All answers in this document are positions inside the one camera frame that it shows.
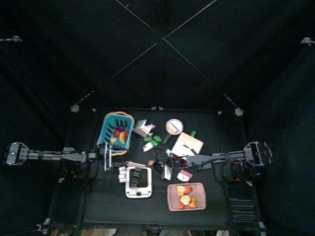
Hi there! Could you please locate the white toy cleaver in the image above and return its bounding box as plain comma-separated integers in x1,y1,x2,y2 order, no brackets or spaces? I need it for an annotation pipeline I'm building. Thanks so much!
160,164,173,182

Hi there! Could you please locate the beige toy knife holder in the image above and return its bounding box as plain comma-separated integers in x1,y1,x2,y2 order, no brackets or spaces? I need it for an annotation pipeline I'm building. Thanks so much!
133,119,156,138

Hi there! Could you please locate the black toy pot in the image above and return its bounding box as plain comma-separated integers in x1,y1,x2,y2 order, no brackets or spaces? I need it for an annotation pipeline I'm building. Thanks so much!
152,155,175,181

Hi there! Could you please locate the small white block stack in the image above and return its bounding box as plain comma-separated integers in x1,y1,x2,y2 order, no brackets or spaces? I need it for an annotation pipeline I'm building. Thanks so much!
117,166,128,184

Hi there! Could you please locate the orange yellow toy fruit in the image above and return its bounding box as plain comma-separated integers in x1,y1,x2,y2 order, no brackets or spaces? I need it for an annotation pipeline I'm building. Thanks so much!
117,131,129,145

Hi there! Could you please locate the red white toy carton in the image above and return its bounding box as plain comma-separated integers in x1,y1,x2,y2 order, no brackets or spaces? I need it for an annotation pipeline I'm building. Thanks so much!
176,169,193,183

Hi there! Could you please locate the red toy apple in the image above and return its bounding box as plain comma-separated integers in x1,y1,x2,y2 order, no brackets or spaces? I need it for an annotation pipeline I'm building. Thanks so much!
112,125,129,138

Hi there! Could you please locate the teal basket with orange rim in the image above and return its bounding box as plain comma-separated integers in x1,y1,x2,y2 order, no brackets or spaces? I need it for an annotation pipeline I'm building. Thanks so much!
96,111,136,157

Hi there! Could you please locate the white toy toaster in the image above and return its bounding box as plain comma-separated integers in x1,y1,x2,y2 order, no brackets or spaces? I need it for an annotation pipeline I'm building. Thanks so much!
124,165,153,199

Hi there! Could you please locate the pink plastic tray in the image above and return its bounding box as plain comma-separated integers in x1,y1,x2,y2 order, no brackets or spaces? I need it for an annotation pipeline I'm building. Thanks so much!
165,182,208,212

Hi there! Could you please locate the grey table corner clamp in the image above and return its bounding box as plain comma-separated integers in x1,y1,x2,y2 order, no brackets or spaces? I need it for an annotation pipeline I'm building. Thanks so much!
34,218,53,235

